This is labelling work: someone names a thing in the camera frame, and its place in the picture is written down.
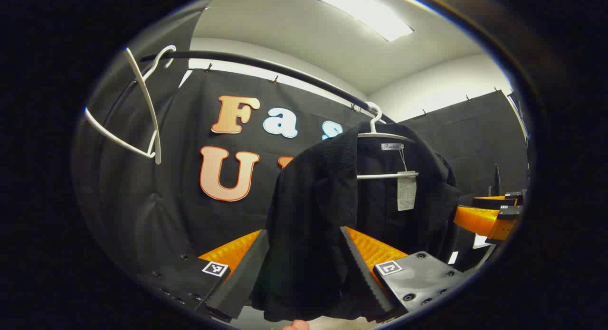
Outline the black knit garment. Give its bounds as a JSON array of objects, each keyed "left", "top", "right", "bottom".
[{"left": 251, "top": 123, "right": 460, "bottom": 322}]

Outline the ceiling light panel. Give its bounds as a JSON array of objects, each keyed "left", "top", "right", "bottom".
[{"left": 314, "top": 0, "right": 415, "bottom": 42}]

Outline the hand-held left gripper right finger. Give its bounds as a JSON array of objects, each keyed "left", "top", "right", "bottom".
[{"left": 340, "top": 226, "right": 470, "bottom": 322}]

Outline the dark upright panel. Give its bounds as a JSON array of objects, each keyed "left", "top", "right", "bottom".
[{"left": 489, "top": 164, "right": 502, "bottom": 198}]

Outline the white plastic clothes hanger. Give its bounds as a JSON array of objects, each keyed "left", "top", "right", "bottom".
[
  {"left": 356, "top": 101, "right": 419, "bottom": 181},
  {"left": 85, "top": 45, "right": 177, "bottom": 165}
]

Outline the black clothes rack rail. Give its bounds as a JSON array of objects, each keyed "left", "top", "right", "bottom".
[{"left": 140, "top": 50, "right": 395, "bottom": 125}]

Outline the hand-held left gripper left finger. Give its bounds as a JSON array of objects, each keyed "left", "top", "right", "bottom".
[{"left": 140, "top": 229, "right": 269, "bottom": 320}]

